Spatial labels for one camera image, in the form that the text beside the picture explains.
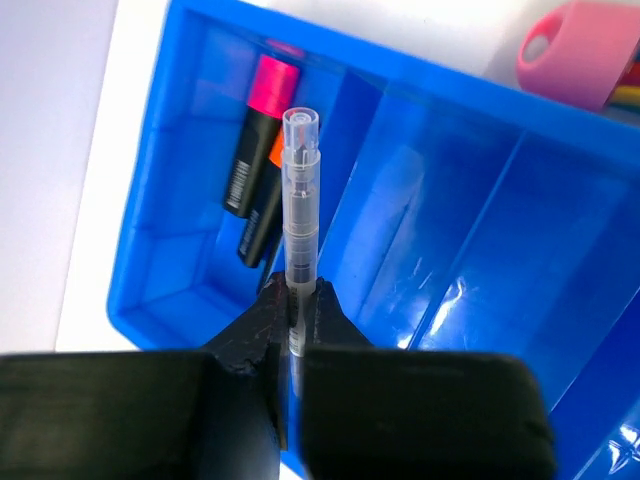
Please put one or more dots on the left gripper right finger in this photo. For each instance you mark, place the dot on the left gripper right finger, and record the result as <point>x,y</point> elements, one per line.
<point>376,413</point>

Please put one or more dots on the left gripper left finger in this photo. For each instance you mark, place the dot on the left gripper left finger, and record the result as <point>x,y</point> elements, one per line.
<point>214,412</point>

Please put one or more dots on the blue plastic compartment tray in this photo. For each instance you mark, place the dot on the blue plastic compartment tray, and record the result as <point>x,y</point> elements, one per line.
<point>454,214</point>

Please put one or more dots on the pink capped black highlighter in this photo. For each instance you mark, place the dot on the pink capped black highlighter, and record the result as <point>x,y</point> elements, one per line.
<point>270,95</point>

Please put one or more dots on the orange capped black highlighter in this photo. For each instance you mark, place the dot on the orange capped black highlighter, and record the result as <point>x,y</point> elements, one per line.
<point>265,217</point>

